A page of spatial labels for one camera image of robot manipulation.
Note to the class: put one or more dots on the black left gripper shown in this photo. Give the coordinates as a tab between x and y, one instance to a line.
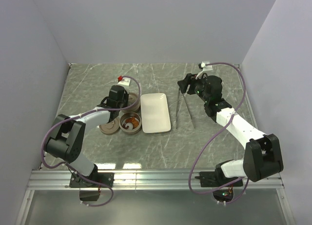
126	95

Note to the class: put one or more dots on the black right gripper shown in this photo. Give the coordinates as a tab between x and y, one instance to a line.
190	79

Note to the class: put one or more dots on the metal tongs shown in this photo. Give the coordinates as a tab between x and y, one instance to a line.
182	106

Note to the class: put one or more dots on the white round food piece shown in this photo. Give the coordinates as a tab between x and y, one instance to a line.
128	126

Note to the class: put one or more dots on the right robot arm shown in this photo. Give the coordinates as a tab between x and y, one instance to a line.
262	156

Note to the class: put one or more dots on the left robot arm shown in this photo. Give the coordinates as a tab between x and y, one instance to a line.
66	139

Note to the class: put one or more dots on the far metal lunch tin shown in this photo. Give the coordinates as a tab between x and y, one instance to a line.
132	108

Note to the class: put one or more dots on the metal lunch tin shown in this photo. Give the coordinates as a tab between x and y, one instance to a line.
132	108
136	128

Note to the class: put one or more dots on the near metal lunch tin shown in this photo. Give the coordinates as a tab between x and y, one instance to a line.
136	128

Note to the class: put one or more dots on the white rectangular plate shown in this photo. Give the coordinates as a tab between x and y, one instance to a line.
155	113

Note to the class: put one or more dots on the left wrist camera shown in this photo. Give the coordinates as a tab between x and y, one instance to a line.
124	81

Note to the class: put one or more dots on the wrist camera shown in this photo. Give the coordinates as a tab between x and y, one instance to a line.
124	81
205	66

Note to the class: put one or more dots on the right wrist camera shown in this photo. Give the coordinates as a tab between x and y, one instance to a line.
205	66

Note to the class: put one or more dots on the side aluminium rail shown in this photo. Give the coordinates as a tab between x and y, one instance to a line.
235	93

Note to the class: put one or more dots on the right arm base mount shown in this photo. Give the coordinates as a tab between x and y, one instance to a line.
209	179

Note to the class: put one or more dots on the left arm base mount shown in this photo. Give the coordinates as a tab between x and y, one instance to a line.
90	187

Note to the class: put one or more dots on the aluminium frame rail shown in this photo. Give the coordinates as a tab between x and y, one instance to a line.
140	179

